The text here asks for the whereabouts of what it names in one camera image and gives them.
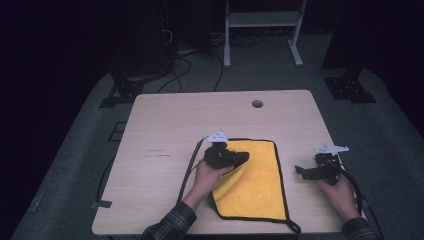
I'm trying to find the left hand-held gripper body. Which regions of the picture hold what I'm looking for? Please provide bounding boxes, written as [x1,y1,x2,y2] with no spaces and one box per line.
[203,130,242,170]

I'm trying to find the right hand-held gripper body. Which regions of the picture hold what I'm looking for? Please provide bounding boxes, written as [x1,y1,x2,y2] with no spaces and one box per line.
[309,143,351,187]

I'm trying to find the yellow cloth with black trim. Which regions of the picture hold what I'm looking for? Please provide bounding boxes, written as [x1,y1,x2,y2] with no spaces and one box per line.
[207,137,302,235]

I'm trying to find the person's left hand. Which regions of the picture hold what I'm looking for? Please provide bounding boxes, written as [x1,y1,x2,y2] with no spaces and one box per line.
[190,159,235,205]

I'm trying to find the person's right hand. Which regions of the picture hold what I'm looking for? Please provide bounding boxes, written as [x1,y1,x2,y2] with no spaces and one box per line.
[315,173,362,222]

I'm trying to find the black stand base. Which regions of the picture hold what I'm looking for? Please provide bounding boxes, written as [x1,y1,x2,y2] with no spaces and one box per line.
[322,65,378,105]
[98,79,145,109]

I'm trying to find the black floor outlet plate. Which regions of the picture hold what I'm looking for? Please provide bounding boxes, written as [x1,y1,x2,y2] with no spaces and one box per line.
[107,121,128,143]

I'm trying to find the grey tape piece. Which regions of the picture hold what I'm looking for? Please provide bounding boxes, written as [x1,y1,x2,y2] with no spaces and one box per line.
[91,199,113,210]

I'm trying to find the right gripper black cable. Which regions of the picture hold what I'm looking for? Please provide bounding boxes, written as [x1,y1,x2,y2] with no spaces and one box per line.
[328,159,385,240]

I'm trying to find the black floor cables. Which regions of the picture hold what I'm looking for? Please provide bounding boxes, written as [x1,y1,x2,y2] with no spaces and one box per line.
[156,29,264,95]

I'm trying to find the black cable beside table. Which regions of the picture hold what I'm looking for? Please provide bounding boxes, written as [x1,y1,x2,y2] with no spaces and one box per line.
[96,155,116,205]

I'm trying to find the white metal stand frame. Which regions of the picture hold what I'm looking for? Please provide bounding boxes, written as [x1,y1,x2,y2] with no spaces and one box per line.
[223,0,308,69]

